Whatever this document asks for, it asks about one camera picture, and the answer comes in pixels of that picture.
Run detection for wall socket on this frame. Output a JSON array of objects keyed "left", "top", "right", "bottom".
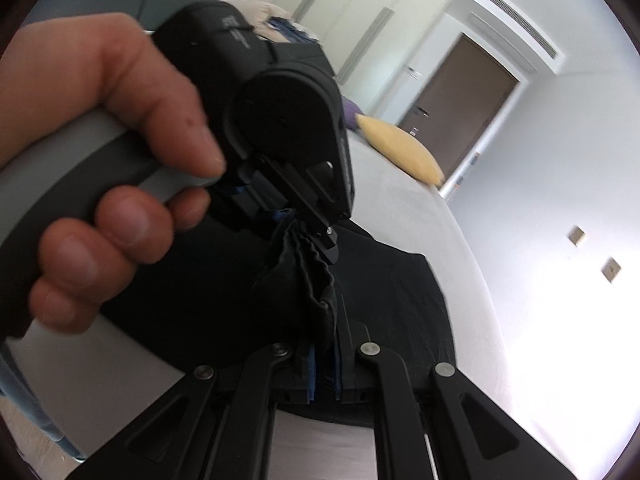
[
  {"left": 567, "top": 226, "right": 585, "bottom": 245},
  {"left": 601, "top": 258, "right": 622, "bottom": 283}
]

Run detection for upper wall socket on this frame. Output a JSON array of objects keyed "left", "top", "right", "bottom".
[{"left": 567, "top": 226, "right": 585, "bottom": 245}]

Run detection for light switch panel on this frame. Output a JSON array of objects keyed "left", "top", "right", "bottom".
[{"left": 407, "top": 66, "right": 422, "bottom": 80}]

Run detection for cream wardrobe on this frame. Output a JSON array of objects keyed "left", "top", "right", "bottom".
[{"left": 274, "top": 0, "right": 451, "bottom": 113}]

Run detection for purple pillow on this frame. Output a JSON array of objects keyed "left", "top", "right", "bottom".
[{"left": 342, "top": 96, "right": 363, "bottom": 131}]

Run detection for lower wall socket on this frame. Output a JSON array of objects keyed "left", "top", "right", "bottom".
[{"left": 601, "top": 258, "right": 622, "bottom": 283}]

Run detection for white bed mattress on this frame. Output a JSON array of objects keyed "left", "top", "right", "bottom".
[{"left": 8, "top": 134, "right": 566, "bottom": 480}]

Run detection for folded beige duvet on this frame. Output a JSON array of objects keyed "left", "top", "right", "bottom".
[{"left": 227, "top": 0, "right": 320, "bottom": 44}]

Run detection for left human hand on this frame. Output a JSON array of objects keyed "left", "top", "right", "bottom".
[{"left": 1, "top": 13, "right": 226, "bottom": 334}]

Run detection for yellow pillow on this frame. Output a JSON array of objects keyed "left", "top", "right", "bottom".
[{"left": 355, "top": 114, "right": 445, "bottom": 186}]

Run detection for brown door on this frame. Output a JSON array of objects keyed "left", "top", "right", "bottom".
[{"left": 398, "top": 35, "right": 518, "bottom": 177}]

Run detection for black denim pants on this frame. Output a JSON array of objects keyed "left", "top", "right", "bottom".
[{"left": 103, "top": 196, "right": 456, "bottom": 424}]

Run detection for ceiling air vent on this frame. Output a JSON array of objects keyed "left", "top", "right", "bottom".
[{"left": 488, "top": 0, "right": 558, "bottom": 60}]

